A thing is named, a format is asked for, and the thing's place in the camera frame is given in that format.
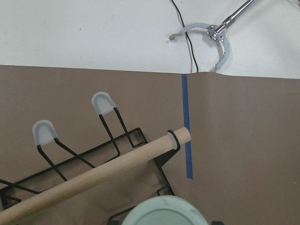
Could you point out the black wire cup rack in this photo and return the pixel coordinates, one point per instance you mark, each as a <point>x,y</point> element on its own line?
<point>48,138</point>

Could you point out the pale green cup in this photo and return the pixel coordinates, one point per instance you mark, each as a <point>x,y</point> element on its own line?
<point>165,210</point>

